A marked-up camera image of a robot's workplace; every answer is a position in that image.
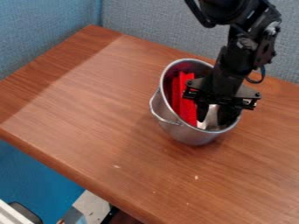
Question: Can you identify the stainless steel pot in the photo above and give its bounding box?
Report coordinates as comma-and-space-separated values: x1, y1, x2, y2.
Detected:
150, 59, 241, 146

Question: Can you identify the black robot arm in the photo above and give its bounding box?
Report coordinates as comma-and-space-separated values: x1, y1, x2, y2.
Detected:
184, 0, 282, 130

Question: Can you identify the red star-shaped block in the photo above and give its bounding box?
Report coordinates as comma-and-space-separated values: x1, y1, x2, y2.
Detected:
172, 71, 198, 126

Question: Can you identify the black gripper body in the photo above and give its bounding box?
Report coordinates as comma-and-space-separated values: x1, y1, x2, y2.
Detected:
182, 66, 262, 110

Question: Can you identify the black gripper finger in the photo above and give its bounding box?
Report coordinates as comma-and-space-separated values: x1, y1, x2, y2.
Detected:
218, 106, 242, 126
197, 102, 210, 123

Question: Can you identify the black white device corner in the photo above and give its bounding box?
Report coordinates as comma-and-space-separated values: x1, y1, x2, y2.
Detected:
0, 199, 43, 224

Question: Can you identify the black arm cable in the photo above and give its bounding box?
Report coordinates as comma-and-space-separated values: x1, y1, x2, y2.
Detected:
245, 64, 268, 85

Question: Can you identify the white grey box under table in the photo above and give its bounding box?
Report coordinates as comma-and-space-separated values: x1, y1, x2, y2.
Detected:
57, 191, 110, 224

